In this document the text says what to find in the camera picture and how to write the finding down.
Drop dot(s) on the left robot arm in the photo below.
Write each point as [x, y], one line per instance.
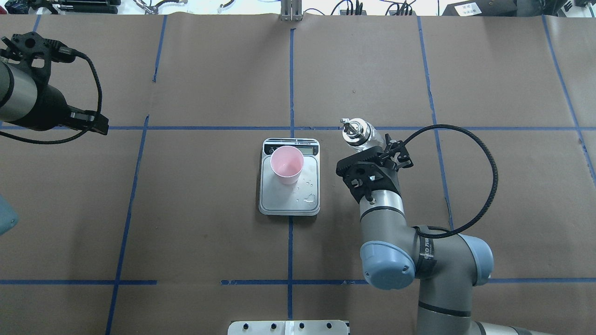
[28, 100]

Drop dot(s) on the clear glass sauce bottle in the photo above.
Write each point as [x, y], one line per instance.
[361, 134]

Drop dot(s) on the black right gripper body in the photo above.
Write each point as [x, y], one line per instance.
[390, 182]

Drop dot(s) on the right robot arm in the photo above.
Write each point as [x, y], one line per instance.
[394, 254]

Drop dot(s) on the pink plastic cup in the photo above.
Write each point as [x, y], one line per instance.
[287, 163]

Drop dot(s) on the black folded tripod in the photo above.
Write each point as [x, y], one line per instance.
[76, 6]

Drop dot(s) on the digital kitchen scale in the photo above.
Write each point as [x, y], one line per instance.
[300, 197]

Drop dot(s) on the aluminium frame post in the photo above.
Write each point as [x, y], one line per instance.
[291, 10]

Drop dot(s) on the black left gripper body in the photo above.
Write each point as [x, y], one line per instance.
[50, 108]

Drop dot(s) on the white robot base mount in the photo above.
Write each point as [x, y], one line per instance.
[290, 327]

